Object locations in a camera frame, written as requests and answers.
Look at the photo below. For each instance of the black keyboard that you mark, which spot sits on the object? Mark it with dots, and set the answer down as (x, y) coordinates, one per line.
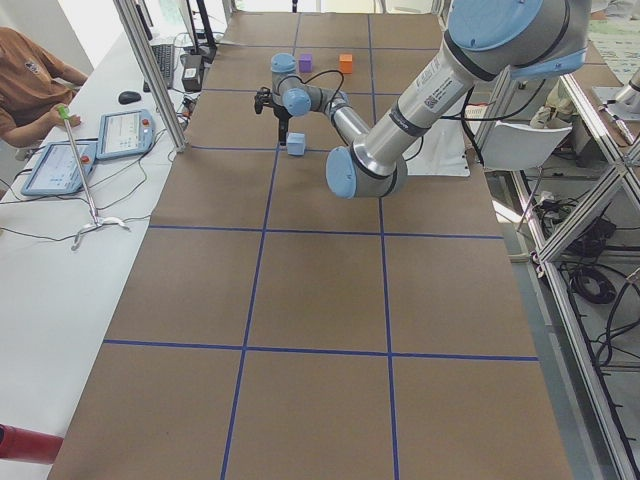
(164, 57)

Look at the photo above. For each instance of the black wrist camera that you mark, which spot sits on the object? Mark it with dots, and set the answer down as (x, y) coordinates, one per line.
(262, 99)

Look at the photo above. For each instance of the aluminium frame post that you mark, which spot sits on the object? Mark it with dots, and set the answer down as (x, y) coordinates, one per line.
(152, 75)

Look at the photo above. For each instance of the orange foam block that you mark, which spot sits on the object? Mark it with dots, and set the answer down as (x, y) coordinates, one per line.
(346, 63)

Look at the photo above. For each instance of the far teach pendant tablet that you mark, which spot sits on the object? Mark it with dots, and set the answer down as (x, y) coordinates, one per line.
(125, 134)

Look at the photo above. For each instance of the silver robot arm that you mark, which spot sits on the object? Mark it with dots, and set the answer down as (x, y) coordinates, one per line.
(532, 39)

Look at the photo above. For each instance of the purple foam block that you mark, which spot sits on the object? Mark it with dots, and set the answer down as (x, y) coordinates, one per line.
(305, 63)

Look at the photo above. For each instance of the metal grabber stick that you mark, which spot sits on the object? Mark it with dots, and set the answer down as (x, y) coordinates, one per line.
(97, 222)

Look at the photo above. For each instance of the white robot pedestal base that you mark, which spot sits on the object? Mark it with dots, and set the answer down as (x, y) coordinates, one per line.
(440, 152)

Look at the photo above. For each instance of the teach pendant tablet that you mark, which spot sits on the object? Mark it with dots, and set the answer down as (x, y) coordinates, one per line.
(125, 134)
(55, 172)

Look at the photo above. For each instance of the red cylinder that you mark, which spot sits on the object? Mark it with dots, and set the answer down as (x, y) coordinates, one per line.
(29, 446)

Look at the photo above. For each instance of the light blue foam block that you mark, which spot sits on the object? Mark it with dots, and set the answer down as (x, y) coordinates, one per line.
(296, 143)

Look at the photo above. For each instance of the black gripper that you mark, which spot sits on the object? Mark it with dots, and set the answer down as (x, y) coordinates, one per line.
(282, 113)

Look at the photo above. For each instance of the black power adapter box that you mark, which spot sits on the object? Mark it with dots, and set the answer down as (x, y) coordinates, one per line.
(193, 72)

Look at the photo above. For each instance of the person in brown shirt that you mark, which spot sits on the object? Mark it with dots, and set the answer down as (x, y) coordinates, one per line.
(35, 84)

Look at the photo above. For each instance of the near teach pendant tablet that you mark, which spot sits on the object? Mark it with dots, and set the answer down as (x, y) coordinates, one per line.
(55, 172)

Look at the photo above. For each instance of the white chair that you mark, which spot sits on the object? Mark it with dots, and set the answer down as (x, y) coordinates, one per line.
(515, 147)

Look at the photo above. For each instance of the black computer mouse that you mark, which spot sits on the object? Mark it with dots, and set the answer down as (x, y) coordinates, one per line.
(128, 97)

